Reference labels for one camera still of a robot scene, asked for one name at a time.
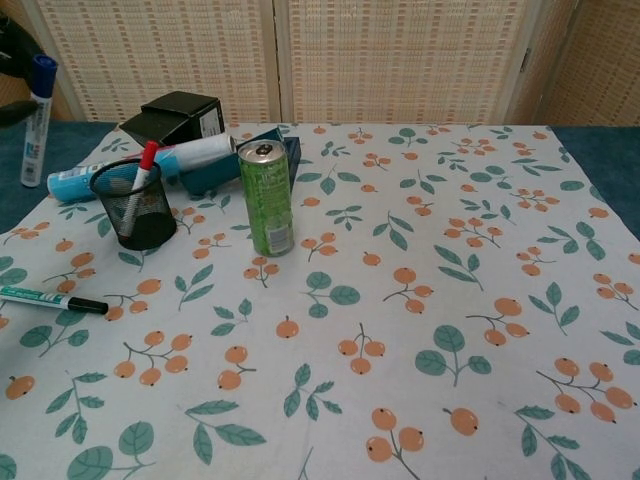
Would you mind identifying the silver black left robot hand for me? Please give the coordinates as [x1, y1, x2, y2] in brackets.
[0, 14, 42, 129]

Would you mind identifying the blue cap marker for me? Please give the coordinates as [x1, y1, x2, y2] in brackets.
[19, 54, 60, 189]

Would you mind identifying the black cap green marker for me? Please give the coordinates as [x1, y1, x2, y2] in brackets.
[0, 285, 110, 316]

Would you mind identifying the red cap marker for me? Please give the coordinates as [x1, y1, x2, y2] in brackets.
[118, 140, 160, 237]

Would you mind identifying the black mesh pen holder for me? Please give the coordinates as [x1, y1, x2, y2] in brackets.
[89, 158, 179, 252]

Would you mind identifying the black cardboard box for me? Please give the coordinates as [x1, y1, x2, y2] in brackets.
[118, 90, 222, 148]

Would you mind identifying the blue white spray can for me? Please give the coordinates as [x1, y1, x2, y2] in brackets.
[46, 133, 237, 204]

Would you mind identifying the teal rectangular box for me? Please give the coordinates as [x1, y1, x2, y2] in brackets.
[178, 126, 287, 197]

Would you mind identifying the green drink can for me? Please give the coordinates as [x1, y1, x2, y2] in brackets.
[236, 139, 296, 259]

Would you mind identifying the dark blue flat case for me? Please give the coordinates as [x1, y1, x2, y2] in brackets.
[281, 135, 303, 182]

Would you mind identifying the floral fruit print tablecloth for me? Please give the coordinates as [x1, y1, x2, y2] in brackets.
[0, 121, 640, 480]

